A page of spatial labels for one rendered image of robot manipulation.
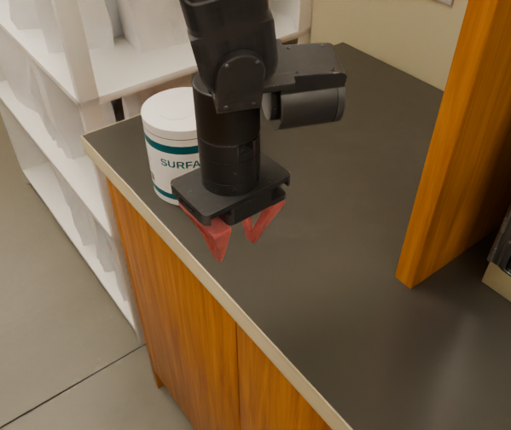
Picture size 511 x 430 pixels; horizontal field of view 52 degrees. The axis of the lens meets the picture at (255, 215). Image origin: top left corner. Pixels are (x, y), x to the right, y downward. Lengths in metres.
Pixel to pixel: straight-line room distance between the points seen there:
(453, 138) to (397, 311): 0.25
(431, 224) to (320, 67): 0.31
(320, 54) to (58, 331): 1.64
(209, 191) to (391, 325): 0.34
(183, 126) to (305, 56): 0.37
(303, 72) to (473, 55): 0.20
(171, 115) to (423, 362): 0.49
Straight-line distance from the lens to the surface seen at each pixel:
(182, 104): 0.84
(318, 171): 0.95
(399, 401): 0.67
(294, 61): 0.45
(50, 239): 2.30
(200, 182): 0.51
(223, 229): 0.50
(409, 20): 1.31
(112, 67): 1.36
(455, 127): 0.61
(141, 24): 1.38
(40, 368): 1.90
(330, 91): 0.46
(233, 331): 0.88
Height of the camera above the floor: 1.51
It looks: 42 degrees down
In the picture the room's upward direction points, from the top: straight up
